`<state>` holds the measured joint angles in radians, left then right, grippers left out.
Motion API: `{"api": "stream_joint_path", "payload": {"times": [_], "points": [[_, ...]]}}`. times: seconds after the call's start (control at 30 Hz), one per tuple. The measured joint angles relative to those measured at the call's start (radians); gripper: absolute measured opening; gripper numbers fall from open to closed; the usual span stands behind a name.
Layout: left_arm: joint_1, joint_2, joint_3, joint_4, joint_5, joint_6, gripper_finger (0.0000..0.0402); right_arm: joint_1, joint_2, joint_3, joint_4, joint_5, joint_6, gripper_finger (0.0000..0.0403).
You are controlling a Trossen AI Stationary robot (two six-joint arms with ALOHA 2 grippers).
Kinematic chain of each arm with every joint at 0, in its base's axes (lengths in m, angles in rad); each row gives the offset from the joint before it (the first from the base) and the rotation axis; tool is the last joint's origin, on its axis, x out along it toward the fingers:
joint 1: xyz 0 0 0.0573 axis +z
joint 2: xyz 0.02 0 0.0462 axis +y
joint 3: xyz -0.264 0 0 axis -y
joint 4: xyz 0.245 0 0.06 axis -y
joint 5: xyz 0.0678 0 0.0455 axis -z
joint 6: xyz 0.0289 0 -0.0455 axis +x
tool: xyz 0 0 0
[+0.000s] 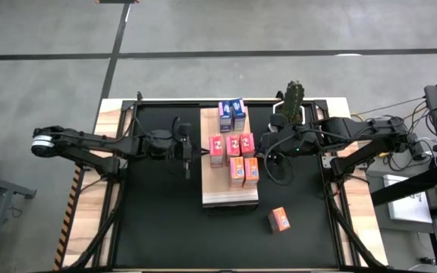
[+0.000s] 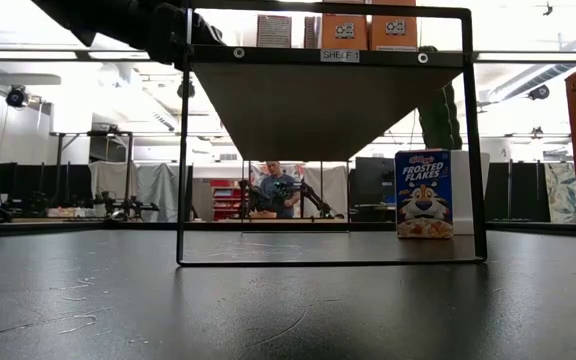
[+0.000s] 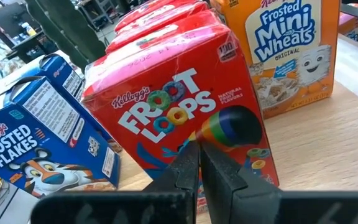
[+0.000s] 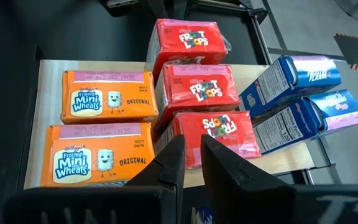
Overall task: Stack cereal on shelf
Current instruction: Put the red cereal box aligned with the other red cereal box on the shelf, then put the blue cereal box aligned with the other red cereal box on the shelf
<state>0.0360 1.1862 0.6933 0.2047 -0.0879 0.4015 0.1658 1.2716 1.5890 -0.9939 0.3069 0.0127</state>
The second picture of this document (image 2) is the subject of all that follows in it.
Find white cloth cover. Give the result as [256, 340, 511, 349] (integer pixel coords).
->
[302, 165, 349, 219]

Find black partition panel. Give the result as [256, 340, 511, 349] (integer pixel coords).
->
[485, 160, 552, 224]
[0, 162, 94, 211]

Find red drawer cabinet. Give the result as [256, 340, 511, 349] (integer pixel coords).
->
[210, 178, 249, 221]

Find black-framed wooden shelf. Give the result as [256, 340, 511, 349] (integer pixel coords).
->
[176, 0, 488, 267]

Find grey ceiling duct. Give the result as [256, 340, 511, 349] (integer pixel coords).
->
[487, 22, 576, 104]

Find person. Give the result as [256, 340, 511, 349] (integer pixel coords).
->
[259, 160, 303, 220]

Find grey cloth cover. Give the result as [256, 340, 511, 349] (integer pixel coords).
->
[87, 160, 182, 223]

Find blue Frosted Flakes cereal box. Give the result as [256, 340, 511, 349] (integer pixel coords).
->
[394, 148, 455, 240]
[256, 13, 293, 50]

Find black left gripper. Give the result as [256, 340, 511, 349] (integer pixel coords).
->
[145, 2, 227, 69]

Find black metal rack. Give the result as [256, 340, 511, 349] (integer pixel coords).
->
[50, 130, 135, 221]

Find flower-pattern cloth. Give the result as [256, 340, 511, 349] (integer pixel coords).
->
[250, 162, 307, 201]

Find leaf-pattern cloth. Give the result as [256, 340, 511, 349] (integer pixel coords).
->
[544, 162, 576, 225]

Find black ceiling camera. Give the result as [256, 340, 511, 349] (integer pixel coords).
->
[5, 84, 30, 109]
[526, 83, 551, 101]
[176, 78, 197, 100]

